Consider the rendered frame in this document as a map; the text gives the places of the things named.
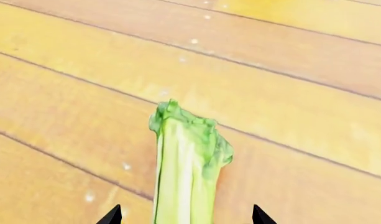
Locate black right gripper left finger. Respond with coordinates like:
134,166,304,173
95,203,122,224

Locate green celery stalk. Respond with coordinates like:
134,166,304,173
149,98,234,224

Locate wooden slatted cutting board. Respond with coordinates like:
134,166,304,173
0,0,381,224

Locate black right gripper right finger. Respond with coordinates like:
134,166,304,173
252,203,278,224

